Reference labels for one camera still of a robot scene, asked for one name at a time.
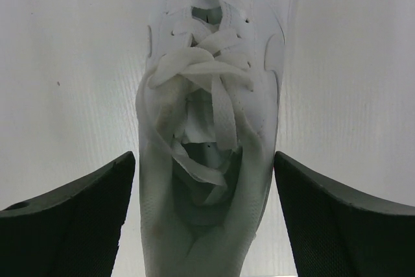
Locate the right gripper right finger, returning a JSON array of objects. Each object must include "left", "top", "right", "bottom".
[{"left": 274, "top": 152, "right": 414, "bottom": 277}]

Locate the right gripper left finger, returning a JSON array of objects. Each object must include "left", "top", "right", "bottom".
[{"left": 1, "top": 152, "right": 136, "bottom": 277}]

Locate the white sneaker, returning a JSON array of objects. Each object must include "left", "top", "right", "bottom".
[{"left": 136, "top": 0, "right": 293, "bottom": 276}]

